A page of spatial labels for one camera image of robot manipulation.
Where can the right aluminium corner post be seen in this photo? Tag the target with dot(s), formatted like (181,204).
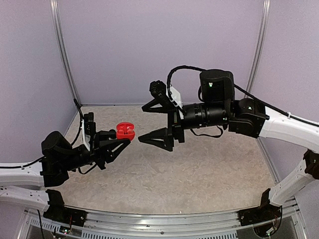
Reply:
(259,45)

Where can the aluminium corner post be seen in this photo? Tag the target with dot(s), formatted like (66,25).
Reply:
(259,45)
(62,49)

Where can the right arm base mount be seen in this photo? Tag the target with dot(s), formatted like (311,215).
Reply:
(269,215)

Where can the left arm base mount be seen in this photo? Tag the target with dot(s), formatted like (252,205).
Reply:
(57,211)

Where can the left aluminium corner post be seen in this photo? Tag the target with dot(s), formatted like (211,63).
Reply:
(62,49)

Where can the red round charging case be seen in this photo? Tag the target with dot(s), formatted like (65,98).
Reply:
(125,130)

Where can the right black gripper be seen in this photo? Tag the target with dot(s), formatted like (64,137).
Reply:
(174,124)

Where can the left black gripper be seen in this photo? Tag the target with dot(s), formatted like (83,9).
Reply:
(99,155)

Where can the aluminium front rail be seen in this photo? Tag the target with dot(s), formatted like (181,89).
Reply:
(111,225)

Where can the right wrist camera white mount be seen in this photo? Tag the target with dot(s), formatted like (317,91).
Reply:
(158,89)

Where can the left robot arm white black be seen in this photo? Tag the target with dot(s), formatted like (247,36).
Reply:
(31,184)

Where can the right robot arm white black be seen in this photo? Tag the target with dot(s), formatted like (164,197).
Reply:
(249,116)

